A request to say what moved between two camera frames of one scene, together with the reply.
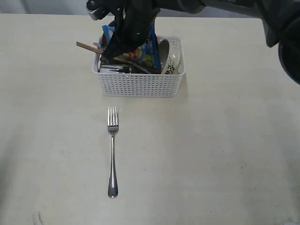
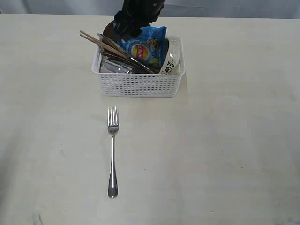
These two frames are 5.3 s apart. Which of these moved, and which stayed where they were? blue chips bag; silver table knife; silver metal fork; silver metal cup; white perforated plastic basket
Moved: blue chips bag; silver table knife
Stayed: silver metal fork; white perforated plastic basket; silver metal cup
